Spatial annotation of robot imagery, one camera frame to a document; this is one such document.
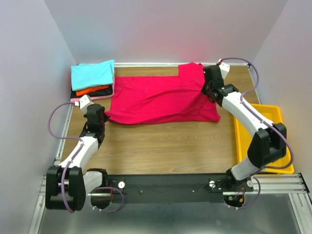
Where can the red t shirt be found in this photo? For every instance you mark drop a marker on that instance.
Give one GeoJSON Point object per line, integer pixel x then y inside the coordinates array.
{"type": "Point", "coordinates": [161, 99]}

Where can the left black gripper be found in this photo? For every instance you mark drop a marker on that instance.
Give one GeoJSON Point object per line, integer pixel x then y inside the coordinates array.
{"type": "Point", "coordinates": [102, 116]}

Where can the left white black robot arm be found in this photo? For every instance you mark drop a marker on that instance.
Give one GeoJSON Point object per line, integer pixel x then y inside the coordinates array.
{"type": "Point", "coordinates": [66, 188]}

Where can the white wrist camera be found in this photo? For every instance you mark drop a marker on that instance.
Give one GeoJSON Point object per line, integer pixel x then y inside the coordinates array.
{"type": "Point", "coordinates": [224, 68]}
{"type": "Point", "coordinates": [83, 103]}

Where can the aluminium extrusion frame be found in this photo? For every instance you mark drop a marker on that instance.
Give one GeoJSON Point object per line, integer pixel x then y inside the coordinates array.
{"type": "Point", "coordinates": [281, 203]}

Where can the yellow plastic bin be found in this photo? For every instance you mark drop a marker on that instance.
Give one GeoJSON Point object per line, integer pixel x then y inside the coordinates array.
{"type": "Point", "coordinates": [243, 138]}

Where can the folded cyan t shirt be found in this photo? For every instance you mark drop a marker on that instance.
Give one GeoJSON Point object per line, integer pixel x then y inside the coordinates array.
{"type": "Point", "coordinates": [91, 75]}

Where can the folded black t shirt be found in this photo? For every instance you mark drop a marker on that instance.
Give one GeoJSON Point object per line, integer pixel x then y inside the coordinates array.
{"type": "Point", "coordinates": [97, 91]}

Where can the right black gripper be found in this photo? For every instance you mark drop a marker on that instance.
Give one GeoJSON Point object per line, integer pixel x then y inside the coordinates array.
{"type": "Point", "coordinates": [207, 79]}

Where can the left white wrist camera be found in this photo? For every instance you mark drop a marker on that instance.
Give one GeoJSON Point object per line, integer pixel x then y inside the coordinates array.
{"type": "Point", "coordinates": [83, 103]}

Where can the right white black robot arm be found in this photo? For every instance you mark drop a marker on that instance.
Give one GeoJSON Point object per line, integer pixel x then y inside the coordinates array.
{"type": "Point", "coordinates": [268, 139]}

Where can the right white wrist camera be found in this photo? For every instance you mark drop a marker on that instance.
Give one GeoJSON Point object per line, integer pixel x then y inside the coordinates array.
{"type": "Point", "coordinates": [224, 68]}

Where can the folded orange t shirt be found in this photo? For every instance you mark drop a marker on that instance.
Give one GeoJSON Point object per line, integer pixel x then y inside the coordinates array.
{"type": "Point", "coordinates": [91, 90]}

